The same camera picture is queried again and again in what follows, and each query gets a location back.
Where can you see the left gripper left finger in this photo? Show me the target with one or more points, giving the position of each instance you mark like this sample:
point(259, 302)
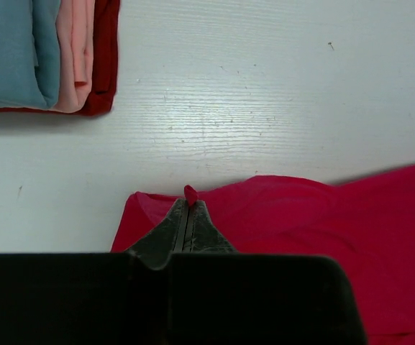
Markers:
point(155, 248)

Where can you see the folded dark red t shirt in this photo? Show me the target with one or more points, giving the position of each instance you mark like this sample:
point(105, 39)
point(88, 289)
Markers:
point(105, 65)

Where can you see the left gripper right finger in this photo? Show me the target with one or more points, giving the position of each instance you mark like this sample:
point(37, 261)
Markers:
point(199, 233)

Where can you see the folded pink t shirt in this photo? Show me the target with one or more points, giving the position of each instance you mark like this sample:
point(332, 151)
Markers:
point(75, 29)

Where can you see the bright red t shirt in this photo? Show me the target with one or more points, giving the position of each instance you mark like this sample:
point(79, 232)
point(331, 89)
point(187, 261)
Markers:
point(367, 225)

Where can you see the folded light blue t shirt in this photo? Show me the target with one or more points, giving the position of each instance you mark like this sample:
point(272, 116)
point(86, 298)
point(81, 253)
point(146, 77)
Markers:
point(29, 54)

